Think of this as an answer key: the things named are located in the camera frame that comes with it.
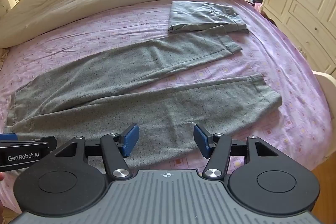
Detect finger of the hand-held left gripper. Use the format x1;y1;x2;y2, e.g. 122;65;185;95
0;133;57;154

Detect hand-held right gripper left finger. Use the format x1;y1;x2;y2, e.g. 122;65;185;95
54;123;140;180

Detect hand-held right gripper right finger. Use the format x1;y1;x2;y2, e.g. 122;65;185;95
193;124;281;180

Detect grey speckled pants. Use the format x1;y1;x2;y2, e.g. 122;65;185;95
5;25;282;169

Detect folded blue-grey pants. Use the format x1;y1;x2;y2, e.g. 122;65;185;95
167;0;250;35

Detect pink patterned bed sheet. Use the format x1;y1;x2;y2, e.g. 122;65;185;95
0;0;332;214

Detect cream wardrobe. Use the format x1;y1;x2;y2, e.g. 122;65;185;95
260;0;336;75

